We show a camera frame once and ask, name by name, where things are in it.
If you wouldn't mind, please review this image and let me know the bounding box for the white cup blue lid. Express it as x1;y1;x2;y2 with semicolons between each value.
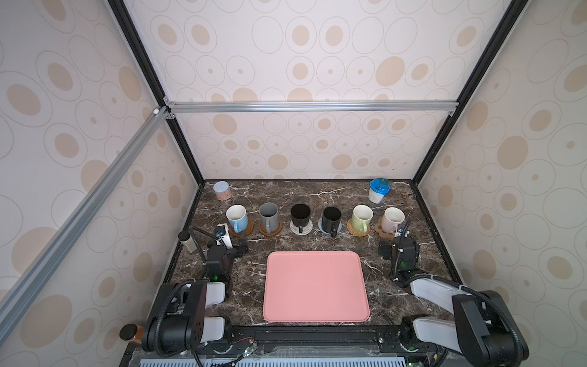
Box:
368;177;391;203

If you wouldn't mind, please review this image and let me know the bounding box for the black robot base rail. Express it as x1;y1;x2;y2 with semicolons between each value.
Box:
118;323;460;367

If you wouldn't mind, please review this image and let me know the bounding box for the brown wooden coaster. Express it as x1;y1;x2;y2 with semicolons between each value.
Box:
228;219;255;239
257;221;284;238

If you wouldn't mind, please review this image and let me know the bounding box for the blue handled white mug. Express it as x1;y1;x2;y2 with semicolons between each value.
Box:
226;204;249;233

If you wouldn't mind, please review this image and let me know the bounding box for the pink plastic tray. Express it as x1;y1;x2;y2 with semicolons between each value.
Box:
263;252;370;323

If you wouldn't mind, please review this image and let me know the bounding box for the rattan woven coaster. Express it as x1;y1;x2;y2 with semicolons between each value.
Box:
347;220;371;238

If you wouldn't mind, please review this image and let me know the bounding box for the silver aluminium frame bar left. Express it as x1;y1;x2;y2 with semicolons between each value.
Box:
1;106;170;343

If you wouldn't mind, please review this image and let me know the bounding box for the silver aluminium frame bar rear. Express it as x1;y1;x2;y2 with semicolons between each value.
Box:
168;99;459;115

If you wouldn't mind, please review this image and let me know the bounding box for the silver aluminium frame bar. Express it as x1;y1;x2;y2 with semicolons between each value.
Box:
168;99;459;115
1;106;170;343

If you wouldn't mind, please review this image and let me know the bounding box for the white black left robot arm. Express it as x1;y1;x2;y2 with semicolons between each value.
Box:
142;223;248;358

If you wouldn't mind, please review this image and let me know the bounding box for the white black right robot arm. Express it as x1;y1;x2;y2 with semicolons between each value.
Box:
378;232;530;366

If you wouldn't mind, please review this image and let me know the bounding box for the grey mug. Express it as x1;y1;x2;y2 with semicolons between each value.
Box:
259;202;281;234

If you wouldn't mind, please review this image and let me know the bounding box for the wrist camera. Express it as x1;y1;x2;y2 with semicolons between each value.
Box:
394;220;411;238
214;223;233;249

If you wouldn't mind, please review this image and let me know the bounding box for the black mug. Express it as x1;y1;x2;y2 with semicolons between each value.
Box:
290;203;311;235
322;206;342;221

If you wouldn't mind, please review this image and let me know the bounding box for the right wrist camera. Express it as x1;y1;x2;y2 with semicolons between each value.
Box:
394;220;411;238

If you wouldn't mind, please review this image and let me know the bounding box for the amber jar black lid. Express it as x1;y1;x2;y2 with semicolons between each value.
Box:
119;324;144;345

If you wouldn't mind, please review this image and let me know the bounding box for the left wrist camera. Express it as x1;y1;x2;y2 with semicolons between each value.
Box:
214;223;233;249

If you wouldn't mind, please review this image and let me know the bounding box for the brown wooden coaster front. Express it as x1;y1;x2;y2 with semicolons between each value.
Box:
257;221;284;238

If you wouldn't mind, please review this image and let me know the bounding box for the small bottle black cap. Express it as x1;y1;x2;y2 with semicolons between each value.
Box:
177;230;198;254

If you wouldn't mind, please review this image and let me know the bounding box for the cork paw coaster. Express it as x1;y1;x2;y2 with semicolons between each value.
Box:
375;223;395;241

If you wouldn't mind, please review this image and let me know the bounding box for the green mug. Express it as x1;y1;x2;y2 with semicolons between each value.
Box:
351;204;373;231

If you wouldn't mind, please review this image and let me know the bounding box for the pink jar grey lid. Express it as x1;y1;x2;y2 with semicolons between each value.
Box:
212;181;232;201

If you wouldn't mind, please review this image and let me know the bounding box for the blue woven coaster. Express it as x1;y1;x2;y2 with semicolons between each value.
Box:
318;218;342;238

